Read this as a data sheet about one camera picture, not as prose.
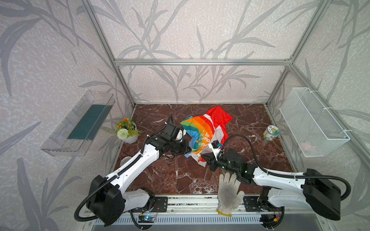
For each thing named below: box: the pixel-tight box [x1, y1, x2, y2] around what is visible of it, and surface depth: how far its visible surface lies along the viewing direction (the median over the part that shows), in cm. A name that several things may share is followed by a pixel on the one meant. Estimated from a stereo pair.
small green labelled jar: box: [263, 125, 280, 142], surface depth 96 cm
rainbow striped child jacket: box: [179, 105, 233, 167], surface depth 104 cm
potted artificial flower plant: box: [113, 117, 142, 144], surface depth 88 cm
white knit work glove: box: [216, 172, 245, 218], surface depth 78 cm
